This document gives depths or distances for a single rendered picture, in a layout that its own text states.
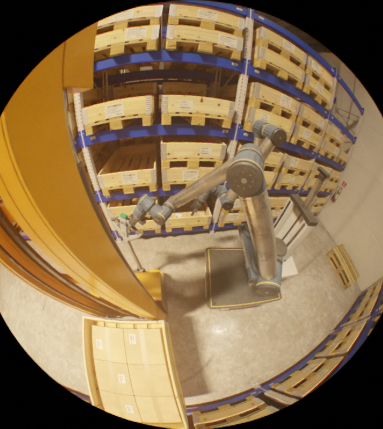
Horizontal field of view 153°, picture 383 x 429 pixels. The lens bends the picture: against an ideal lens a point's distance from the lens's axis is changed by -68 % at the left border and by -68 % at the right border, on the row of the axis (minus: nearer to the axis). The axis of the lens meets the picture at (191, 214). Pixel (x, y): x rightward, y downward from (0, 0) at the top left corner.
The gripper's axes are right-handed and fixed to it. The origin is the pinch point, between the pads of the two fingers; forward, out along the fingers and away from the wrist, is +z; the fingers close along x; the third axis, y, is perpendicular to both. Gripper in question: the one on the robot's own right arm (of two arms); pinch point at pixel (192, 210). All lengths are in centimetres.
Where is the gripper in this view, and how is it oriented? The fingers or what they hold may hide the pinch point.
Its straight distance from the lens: 153.7
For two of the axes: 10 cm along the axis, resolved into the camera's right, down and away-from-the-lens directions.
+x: 0.1, -6.7, 7.5
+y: 8.8, 3.6, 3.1
